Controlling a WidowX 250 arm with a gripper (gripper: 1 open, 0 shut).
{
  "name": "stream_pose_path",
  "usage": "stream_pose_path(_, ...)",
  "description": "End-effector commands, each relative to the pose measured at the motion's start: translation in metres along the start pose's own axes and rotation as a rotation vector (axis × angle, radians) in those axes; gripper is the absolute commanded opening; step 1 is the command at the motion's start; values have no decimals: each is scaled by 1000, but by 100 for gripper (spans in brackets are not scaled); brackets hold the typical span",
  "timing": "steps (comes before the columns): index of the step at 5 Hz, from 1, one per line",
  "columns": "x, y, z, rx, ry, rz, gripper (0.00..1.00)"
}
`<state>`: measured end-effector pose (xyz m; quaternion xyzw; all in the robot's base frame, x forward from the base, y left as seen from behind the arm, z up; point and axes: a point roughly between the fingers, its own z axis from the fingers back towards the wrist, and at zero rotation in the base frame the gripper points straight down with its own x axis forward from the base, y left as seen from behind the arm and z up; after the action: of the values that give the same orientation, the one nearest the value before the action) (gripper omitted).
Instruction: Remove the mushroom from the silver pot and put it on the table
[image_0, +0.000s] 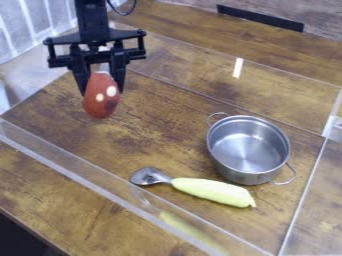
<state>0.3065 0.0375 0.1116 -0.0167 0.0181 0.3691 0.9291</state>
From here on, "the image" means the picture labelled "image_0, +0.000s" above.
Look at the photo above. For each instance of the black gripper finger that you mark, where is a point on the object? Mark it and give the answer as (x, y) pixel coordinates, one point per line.
(117, 63)
(80, 70)

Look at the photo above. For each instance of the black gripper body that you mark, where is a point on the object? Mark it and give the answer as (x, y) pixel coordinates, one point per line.
(96, 42)

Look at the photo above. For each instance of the red and white toy mushroom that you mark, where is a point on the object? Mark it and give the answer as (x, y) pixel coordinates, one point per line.
(101, 95)

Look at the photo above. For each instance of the silver metal pot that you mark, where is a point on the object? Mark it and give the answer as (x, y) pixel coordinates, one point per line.
(250, 150)

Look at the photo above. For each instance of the black strip on table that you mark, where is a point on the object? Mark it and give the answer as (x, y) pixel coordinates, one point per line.
(260, 18)

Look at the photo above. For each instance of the clear acrylic barrier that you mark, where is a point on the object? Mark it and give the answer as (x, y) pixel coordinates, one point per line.
(183, 224)

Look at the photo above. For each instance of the spoon with yellow-green handle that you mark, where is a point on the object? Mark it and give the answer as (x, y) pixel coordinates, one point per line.
(207, 189)

